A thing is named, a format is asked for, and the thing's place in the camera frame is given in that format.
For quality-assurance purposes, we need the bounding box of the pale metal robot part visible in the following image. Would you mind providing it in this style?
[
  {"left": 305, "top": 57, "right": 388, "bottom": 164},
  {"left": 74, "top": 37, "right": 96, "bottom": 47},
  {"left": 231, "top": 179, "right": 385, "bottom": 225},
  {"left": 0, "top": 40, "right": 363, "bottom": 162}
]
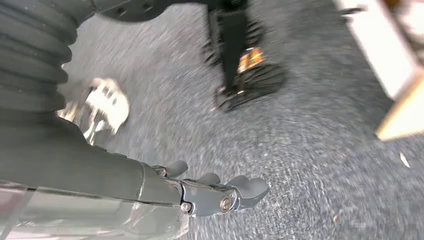
[{"left": 57, "top": 77, "right": 131, "bottom": 146}]

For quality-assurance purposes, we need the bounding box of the black robot leg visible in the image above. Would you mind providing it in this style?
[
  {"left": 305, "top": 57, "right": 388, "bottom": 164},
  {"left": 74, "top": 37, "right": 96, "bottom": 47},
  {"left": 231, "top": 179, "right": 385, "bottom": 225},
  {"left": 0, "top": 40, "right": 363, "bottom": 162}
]
[{"left": 96, "top": 0, "right": 287, "bottom": 113}]

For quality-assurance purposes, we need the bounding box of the light wooden desk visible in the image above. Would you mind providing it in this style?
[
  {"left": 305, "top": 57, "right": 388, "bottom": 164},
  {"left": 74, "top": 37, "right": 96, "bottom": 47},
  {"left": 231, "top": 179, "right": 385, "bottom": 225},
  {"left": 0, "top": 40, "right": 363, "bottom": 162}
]
[{"left": 332, "top": 0, "right": 424, "bottom": 142}]

